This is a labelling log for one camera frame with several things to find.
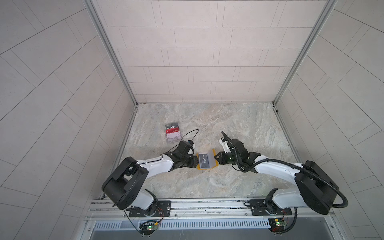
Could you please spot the aluminium mounting rail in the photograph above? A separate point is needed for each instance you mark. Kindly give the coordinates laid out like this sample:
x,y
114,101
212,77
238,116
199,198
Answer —
x,y
179,209

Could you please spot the clear acrylic card stand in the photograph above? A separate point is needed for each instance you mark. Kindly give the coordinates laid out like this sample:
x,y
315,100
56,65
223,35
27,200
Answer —
x,y
172,132

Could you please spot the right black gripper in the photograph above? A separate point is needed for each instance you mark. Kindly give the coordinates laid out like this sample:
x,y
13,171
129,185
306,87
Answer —
x,y
221,158

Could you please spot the white ventilation grille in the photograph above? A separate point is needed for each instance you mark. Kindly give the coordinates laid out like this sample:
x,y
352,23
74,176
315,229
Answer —
x,y
191,224

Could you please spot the left green circuit board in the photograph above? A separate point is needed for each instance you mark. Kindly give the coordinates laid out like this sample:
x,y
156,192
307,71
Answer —
x,y
149,227

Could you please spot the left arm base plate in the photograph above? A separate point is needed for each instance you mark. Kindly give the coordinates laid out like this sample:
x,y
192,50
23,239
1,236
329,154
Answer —
x,y
156,209

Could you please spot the right green circuit board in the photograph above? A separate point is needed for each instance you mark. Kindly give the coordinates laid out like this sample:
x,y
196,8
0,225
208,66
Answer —
x,y
277,225

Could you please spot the black VIP card in stand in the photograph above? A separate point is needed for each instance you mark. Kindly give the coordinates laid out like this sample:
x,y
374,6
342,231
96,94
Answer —
x,y
170,126

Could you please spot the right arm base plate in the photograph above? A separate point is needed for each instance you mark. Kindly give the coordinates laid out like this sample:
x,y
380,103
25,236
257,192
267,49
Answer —
x,y
265,208

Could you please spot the white VIP card in stand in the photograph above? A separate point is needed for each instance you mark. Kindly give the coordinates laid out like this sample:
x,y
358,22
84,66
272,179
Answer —
x,y
174,137

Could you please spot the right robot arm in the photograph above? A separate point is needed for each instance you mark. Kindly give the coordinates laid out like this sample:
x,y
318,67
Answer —
x,y
313,188

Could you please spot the red card in stand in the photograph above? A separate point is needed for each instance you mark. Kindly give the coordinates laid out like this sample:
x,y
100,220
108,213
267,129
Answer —
x,y
172,130

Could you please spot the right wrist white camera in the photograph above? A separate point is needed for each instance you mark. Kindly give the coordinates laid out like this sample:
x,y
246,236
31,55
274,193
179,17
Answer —
x,y
224,144

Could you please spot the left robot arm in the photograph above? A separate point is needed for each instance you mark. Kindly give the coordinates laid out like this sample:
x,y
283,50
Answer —
x,y
125,184

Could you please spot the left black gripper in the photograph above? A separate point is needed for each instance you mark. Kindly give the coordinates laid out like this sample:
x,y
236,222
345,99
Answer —
x,y
193,160

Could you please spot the green circuit board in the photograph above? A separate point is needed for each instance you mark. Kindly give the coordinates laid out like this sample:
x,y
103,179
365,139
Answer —
x,y
149,227
277,225

